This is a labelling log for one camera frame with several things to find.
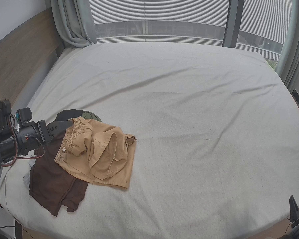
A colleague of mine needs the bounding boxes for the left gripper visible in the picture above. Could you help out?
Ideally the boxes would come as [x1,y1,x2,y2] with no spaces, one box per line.
[14,120,52,157]

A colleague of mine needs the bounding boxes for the brown garment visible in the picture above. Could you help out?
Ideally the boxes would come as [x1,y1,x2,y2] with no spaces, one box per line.
[29,127,89,217]

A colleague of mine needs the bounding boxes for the green garment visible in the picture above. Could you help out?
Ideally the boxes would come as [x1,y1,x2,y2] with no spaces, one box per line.
[81,111,102,124]

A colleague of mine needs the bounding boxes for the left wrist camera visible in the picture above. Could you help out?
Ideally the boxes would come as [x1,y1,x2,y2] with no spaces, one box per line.
[16,108,33,128]

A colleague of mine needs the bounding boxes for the pale grey garment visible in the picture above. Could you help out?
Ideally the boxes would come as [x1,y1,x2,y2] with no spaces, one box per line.
[22,159,38,190]

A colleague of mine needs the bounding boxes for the tan shorts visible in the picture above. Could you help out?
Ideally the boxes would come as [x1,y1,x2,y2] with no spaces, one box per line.
[53,116,137,190]

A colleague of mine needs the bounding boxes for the bed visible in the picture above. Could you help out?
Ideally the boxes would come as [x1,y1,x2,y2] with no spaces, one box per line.
[0,7,299,239]

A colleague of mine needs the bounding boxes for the window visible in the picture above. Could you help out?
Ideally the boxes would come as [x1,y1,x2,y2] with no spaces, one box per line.
[86,0,297,70]

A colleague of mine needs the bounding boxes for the black garment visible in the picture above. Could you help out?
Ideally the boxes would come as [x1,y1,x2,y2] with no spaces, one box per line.
[55,109,84,123]

